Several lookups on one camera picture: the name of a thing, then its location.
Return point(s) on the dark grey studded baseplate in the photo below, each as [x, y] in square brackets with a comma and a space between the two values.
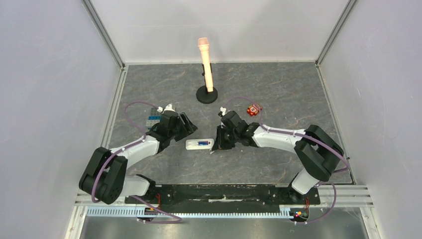
[153, 112]

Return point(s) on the white remote control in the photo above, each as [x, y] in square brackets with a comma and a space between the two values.
[192, 144]

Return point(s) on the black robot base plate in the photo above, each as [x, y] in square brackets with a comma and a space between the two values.
[227, 198]

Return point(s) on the blue toy brick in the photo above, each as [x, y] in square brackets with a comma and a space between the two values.
[154, 118]

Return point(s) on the light grey toy brick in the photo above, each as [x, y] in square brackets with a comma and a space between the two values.
[151, 122]

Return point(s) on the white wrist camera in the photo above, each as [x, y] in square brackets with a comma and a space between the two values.
[222, 112]
[169, 107]

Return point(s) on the red owl toy block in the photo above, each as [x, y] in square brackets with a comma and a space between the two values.
[254, 110]

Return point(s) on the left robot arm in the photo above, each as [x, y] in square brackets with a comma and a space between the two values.
[105, 177]

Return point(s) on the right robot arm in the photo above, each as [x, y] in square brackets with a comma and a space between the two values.
[318, 152]

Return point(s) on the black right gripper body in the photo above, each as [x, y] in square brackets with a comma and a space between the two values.
[225, 134]

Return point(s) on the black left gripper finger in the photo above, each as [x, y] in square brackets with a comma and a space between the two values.
[188, 126]
[181, 133]

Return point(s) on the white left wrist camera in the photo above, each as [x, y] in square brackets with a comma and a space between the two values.
[169, 107]

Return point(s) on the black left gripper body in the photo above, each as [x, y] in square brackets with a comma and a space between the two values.
[178, 124]

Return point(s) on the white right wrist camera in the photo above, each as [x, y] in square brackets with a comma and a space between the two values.
[222, 112]

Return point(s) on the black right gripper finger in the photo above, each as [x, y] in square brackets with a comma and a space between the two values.
[230, 140]
[220, 141]

